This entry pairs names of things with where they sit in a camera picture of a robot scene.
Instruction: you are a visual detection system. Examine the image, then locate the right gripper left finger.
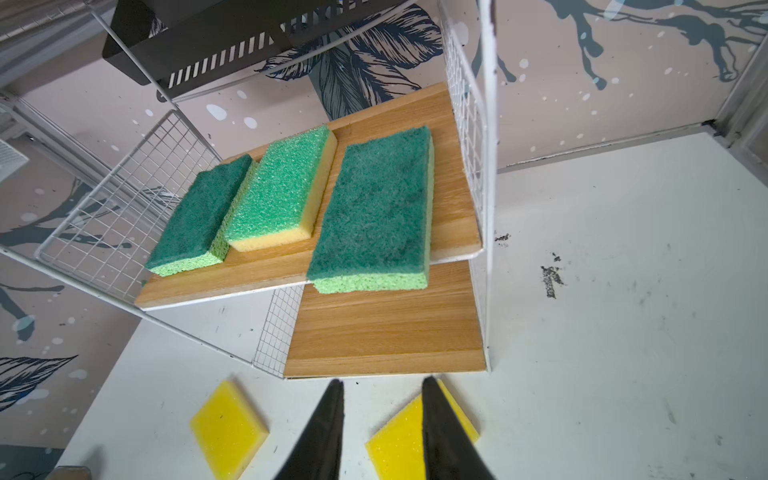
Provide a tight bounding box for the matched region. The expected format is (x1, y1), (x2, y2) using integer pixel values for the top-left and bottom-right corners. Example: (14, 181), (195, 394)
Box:
(275, 379), (344, 480)

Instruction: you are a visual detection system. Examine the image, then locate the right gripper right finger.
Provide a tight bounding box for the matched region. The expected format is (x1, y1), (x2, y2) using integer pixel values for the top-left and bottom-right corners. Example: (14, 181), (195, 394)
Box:
(421, 376), (494, 479)

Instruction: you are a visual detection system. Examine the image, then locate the light green sponge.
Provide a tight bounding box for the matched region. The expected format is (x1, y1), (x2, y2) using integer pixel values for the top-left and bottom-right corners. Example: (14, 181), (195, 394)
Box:
(225, 125), (337, 252)

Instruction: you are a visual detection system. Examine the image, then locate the yellow sponge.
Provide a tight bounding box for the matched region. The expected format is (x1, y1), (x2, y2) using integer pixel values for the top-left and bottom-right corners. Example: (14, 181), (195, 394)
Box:
(366, 378), (479, 479)
(189, 380), (269, 480)

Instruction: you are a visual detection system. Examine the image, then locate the dark green sponge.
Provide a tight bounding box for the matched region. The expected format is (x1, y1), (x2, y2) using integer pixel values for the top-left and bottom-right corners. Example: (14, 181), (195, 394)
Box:
(146, 155), (253, 277)
(307, 126), (435, 294)

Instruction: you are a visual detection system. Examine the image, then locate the glass spice jar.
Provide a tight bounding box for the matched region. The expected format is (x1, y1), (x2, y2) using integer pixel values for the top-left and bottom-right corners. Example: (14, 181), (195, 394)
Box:
(45, 465), (93, 480)

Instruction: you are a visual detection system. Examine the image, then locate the white wire wooden shelf unit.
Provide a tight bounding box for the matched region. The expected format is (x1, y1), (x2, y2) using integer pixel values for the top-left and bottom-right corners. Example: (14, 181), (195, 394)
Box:
(28, 8), (496, 378)

